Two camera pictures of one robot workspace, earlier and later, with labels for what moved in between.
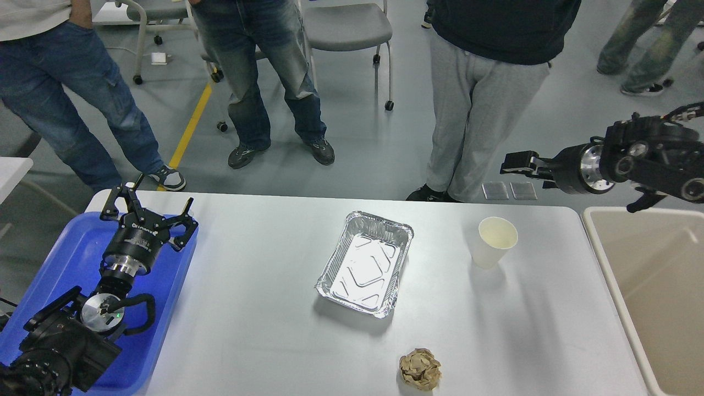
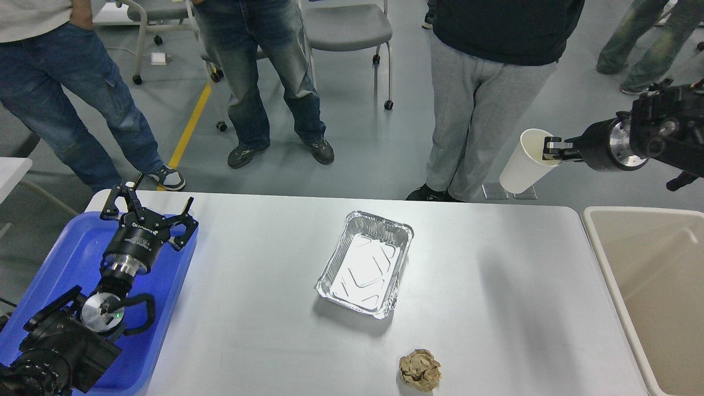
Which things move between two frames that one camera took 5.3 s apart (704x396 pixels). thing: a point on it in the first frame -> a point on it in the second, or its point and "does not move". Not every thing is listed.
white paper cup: x=495 y=235 -> x=527 y=165
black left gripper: x=141 y=234 does not move
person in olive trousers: x=649 y=70 does not move
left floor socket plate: x=494 y=190 does not move
